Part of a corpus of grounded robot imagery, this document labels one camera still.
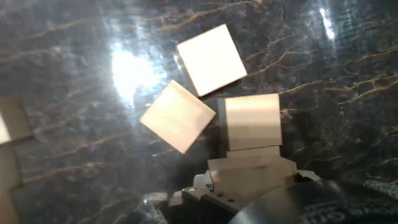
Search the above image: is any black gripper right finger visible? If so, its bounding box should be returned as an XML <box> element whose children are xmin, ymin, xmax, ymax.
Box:
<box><xmin>297</xmin><ymin>169</ymin><xmax>322</xmax><ymax>182</ymax></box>

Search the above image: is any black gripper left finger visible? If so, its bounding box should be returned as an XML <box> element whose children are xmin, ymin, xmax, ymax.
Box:
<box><xmin>169</xmin><ymin>170</ymin><xmax>249</xmax><ymax>224</ymax></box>

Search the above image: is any black marble pattern mat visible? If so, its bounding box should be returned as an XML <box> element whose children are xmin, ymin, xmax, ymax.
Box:
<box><xmin>0</xmin><ymin>0</ymin><xmax>398</xmax><ymax>224</ymax></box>

